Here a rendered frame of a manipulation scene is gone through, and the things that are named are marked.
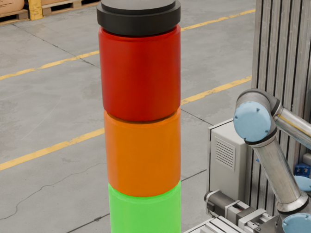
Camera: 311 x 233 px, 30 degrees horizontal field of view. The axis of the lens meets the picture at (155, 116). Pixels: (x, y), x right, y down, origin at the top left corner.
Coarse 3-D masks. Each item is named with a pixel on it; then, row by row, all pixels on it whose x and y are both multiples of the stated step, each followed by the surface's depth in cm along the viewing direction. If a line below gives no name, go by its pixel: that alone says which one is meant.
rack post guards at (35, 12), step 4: (28, 0) 836; (32, 0) 832; (36, 0) 836; (40, 0) 841; (32, 4) 834; (36, 4) 838; (40, 4) 842; (32, 8) 837; (36, 8) 840; (40, 8) 844; (32, 12) 840; (36, 12) 842; (40, 12) 846; (32, 16) 842; (36, 16) 844; (40, 16) 848; (44, 16) 855
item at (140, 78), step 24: (120, 48) 33; (144, 48) 33; (168, 48) 34; (120, 72) 34; (144, 72) 34; (168, 72) 34; (120, 96) 35; (144, 96) 34; (168, 96) 35; (144, 120) 35
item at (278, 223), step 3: (279, 216) 222; (279, 219) 220; (276, 222) 224; (279, 222) 220; (276, 225) 224; (279, 225) 220; (276, 228) 221; (279, 228) 219; (282, 228) 218; (276, 231) 221; (279, 231) 219; (282, 231) 218
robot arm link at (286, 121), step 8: (256, 88) 197; (272, 96) 200; (272, 104) 198; (280, 104) 199; (272, 112) 198; (280, 112) 199; (288, 112) 200; (280, 120) 199; (288, 120) 199; (296, 120) 200; (304, 120) 202; (280, 128) 201; (288, 128) 200; (296, 128) 200; (304, 128) 200; (296, 136) 201; (304, 136) 200; (304, 144) 203
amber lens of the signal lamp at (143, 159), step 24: (120, 120) 36; (168, 120) 36; (120, 144) 36; (144, 144) 36; (168, 144) 36; (120, 168) 37; (144, 168) 36; (168, 168) 37; (120, 192) 38; (144, 192) 37
